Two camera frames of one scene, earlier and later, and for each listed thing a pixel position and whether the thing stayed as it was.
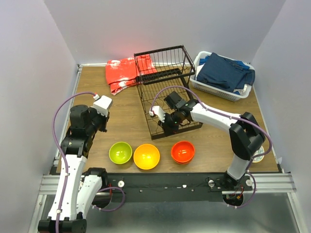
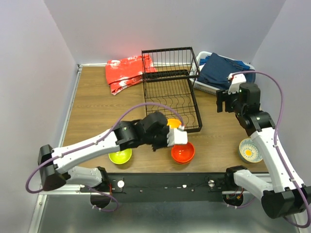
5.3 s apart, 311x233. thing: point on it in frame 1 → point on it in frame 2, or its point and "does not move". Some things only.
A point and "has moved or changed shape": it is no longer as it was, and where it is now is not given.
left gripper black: x=93 y=111 → x=165 y=131
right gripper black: x=167 y=128 → x=221 y=96
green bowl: x=120 y=153 does not move
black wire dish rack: x=163 y=76 does not move
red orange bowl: x=182 y=152 does not move
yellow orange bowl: x=146 y=156 has moved or changed shape
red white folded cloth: x=122 y=73 does not move
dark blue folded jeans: x=233 y=74 does not move
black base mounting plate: x=171 y=187 does not move
